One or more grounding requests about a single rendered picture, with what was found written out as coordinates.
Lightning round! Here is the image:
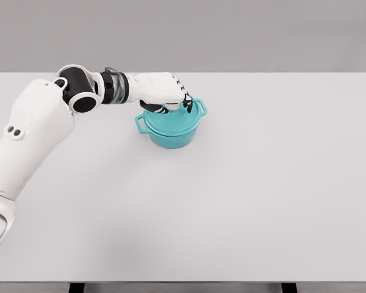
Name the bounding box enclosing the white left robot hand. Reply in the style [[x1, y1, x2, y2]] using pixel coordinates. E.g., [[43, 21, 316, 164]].
[[139, 72, 195, 115]]

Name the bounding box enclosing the teal pot lid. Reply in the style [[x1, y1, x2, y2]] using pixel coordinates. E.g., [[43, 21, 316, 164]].
[[143, 98, 200, 133]]

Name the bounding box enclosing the teal pot with handles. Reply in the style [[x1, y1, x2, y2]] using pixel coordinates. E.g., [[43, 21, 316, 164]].
[[135, 98, 208, 150]]

